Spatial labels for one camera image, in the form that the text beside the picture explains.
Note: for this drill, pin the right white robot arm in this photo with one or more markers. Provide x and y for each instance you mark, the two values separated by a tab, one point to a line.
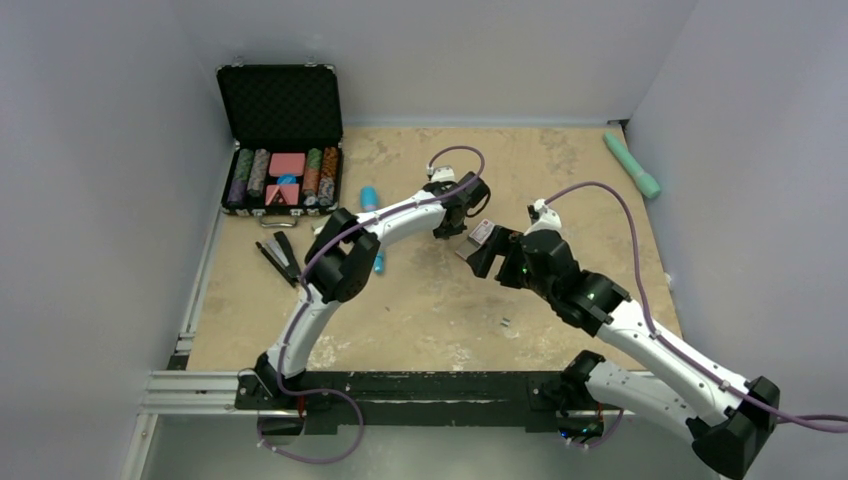
726	417

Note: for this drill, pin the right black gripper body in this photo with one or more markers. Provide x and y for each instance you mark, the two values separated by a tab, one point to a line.
514	271

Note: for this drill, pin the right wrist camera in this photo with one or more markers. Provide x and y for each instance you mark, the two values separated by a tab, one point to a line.
542	217

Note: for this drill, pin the staple box with red label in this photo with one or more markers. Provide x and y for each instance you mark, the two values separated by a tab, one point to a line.
476	239

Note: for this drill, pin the black poker chip case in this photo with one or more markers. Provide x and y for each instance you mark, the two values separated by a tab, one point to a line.
280	108

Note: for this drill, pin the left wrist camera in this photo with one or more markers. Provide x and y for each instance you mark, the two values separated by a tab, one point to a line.
441	174

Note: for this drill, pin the mint green tube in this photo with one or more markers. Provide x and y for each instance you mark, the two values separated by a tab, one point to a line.
644	182

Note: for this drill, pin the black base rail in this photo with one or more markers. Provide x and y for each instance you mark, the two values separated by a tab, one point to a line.
536	401

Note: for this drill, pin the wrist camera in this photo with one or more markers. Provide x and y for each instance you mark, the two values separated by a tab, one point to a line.
542	217
441	174

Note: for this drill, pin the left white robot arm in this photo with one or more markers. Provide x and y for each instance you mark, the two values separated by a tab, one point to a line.
340	262

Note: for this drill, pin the blue cylindrical tube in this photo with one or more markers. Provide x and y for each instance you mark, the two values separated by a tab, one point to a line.
369	202

